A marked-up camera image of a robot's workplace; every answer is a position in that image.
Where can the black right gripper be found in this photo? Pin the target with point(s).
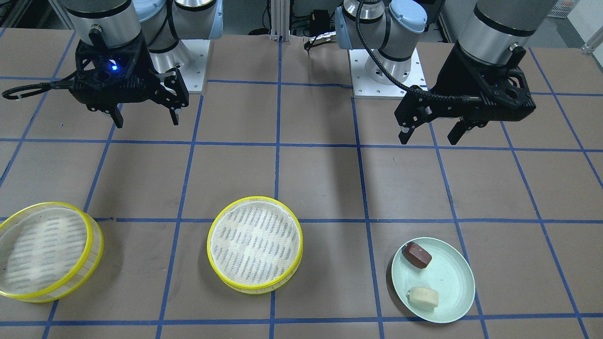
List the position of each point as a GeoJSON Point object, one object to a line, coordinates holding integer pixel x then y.
{"type": "Point", "coordinates": [144, 67]}

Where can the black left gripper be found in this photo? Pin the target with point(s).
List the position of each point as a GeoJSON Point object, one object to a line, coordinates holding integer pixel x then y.
{"type": "Point", "coordinates": [451, 75]}

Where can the brown bun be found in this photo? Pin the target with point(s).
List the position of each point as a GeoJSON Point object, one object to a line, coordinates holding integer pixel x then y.
{"type": "Point", "coordinates": [416, 255]}

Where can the white bun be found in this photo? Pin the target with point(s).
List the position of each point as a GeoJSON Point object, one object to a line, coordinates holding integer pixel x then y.
{"type": "Point", "coordinates": [423, 297]}

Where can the yellow steamer basket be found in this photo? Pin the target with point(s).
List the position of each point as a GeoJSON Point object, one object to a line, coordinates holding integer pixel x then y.
{"type": "Point", "coordinates": [255, 245]}
{"type": "Point", "coordinates": [47, 251]}

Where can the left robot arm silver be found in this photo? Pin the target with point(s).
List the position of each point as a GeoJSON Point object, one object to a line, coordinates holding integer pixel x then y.
{"type": "Point", "coordinates": [492, 30]}

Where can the light green plate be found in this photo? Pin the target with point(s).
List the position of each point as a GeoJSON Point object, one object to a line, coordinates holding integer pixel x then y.
{"type": "Point", "coordinates": [448, 273]}

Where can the black power box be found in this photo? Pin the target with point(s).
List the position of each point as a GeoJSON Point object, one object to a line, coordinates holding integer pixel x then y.
{"type": "Point", "coordinates": [319, 19]}

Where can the white plastic basket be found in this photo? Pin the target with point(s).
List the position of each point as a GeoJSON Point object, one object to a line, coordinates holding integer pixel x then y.
{"type": "Point", "coordinates": [562, 8]}

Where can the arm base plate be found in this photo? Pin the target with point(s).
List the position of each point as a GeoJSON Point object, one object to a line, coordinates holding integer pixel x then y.
{"type": "Point", "coordinates": [369, 82]}
{"type": "Point", "coordinates": [192, 57]}

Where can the aluminium frame post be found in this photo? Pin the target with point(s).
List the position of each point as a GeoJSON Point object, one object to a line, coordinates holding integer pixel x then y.
{"type": "Point", "coordinates": [280, 19]}

